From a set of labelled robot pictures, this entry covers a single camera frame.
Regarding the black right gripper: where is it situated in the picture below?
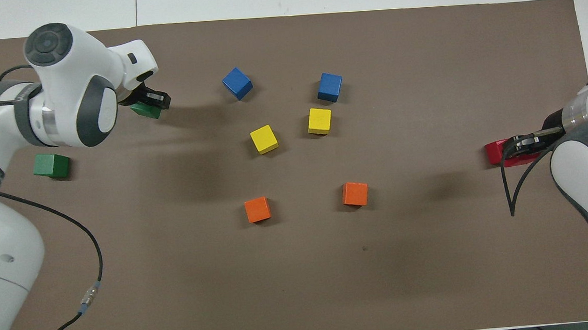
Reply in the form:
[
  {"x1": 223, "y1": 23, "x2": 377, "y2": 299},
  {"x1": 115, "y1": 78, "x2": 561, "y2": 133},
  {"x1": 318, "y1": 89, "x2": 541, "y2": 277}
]
[{"x1": 501, "y1": 108, "x2": 569, "y2": 159}]

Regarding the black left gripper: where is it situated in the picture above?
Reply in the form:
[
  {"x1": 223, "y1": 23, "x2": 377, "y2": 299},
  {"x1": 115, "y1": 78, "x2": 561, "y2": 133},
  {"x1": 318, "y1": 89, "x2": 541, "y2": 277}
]
[{"x1": 119, "y1": 81, "x2": 172, "y2": 114}]

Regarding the red wooden cube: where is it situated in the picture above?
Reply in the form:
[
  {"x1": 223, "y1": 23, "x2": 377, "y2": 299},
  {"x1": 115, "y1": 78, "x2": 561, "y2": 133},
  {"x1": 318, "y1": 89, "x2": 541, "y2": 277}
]
[
  {"x1": 499, "y1": 136, "x2": 543, "y2": 167},
  {"x1": 484, "y1": 140, "x2": 506, "y2": 167}
]

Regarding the green wooden cube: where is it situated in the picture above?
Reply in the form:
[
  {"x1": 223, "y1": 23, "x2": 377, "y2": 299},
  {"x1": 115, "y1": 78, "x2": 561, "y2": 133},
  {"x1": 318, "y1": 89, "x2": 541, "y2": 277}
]
[
  {"x1": 129, "y1": 100, "x2": 163, "y2": 121},
  {"x1": 32, "y1": 152, "x2": 72, "y2": 182}
]

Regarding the blue wooden cube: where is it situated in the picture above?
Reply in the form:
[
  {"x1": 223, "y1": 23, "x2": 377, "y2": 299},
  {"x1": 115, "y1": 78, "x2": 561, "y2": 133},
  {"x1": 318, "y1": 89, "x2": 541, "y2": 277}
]
[
  {"x1": 221, "y1": 66, "x2": 255, "y2": 102},
  {"x1": 315, "y1": 71, "x2": 345, "y2": 104}
]

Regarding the yellow wooden cube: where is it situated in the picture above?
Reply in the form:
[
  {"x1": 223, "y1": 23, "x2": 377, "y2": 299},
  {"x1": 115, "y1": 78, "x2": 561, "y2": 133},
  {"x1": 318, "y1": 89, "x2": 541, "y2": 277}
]
[
  {"x1": 306, "y1": 106, "x2": 334, "y2": 136},
  {"x1": 249, "y1": 124, "x2": 280, "y2": 156}
]

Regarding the orange wooden cube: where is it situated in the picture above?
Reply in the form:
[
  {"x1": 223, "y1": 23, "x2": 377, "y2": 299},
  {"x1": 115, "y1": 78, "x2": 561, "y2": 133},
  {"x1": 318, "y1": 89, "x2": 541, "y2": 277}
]
[
  {"x1": 341, "y1": 181, "x2": 370, "y2": 208},
  {"x1": 244, "y1": 196, "x2": 273, "y2": 224}
]

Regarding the brown paper table mat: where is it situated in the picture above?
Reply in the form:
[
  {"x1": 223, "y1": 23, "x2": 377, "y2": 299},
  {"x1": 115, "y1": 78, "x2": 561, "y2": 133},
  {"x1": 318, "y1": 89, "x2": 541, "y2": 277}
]
[{"x1": 0, "y1": 0, "x2": 588, "y2": 330}]

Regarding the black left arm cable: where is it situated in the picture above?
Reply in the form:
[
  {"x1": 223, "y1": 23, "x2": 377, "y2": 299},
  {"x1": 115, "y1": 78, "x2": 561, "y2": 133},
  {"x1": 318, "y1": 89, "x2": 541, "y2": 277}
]
[{"x1": 0, "y1": 60, "x2": 108, "y2": 330}]

